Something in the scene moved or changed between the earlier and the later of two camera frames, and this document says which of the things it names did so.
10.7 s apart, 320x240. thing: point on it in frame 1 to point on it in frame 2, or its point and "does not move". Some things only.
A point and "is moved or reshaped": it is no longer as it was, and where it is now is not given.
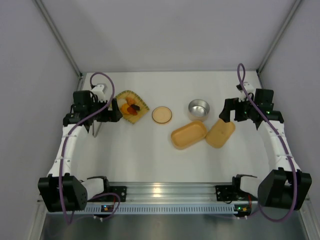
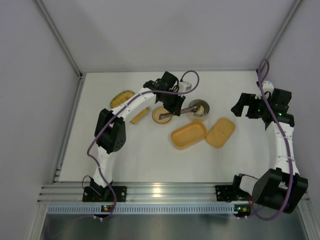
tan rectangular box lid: [218, 135] does not move
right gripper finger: [230, 104] to [238, 108]
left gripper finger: [115, 106] to [168, 106]
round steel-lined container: [198, 110] does not move
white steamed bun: [121, 101] to [200, 112]
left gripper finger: [116, 117] to [177, 108]
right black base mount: [226, 193] does not move
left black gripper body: [110, 115] to [172, 101]
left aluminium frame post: [43, 11] does not move
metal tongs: [96, 126] is moved or reshaped
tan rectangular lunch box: [186, 135] does not move
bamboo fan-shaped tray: [144, 109] does not move
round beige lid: [162, 114] does not move
